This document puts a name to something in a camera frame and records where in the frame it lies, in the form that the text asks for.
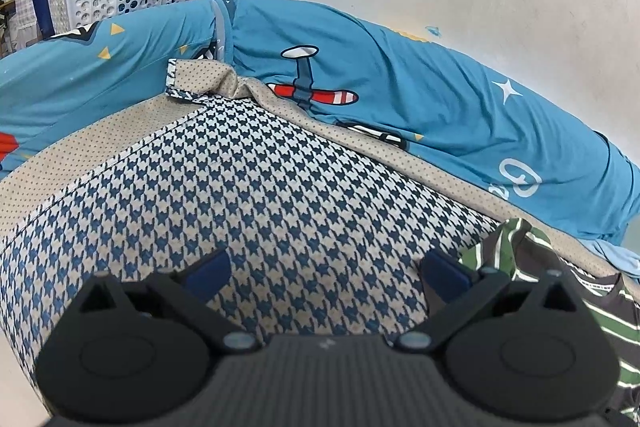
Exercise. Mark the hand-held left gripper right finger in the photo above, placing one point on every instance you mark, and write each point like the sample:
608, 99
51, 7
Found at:
445, 277

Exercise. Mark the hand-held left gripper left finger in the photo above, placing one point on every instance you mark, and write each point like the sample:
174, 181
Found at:
210, 274

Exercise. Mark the green grey striped t-shirt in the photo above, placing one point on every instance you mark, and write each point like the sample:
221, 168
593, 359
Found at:
615, 332

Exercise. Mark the blue beige houndstooth blanket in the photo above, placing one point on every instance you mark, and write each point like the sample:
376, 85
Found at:
225, 182

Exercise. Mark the blue airplane print bedsheet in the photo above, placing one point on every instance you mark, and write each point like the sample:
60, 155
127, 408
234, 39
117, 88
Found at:
425, 107

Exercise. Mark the dark blue board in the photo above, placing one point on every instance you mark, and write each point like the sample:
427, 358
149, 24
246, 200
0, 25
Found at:
42, 2

